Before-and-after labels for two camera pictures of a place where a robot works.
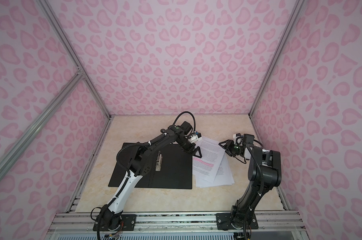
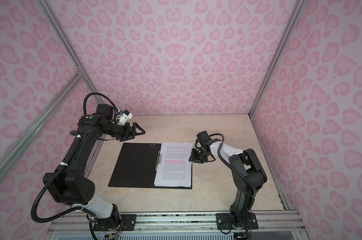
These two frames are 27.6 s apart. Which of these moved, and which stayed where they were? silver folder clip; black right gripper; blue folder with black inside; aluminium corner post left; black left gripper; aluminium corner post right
Moved: black right gripper; black left gripper
Stayed: aluminium corner post left; aluminium corner post right; blue folder with black inside; silver folder clip
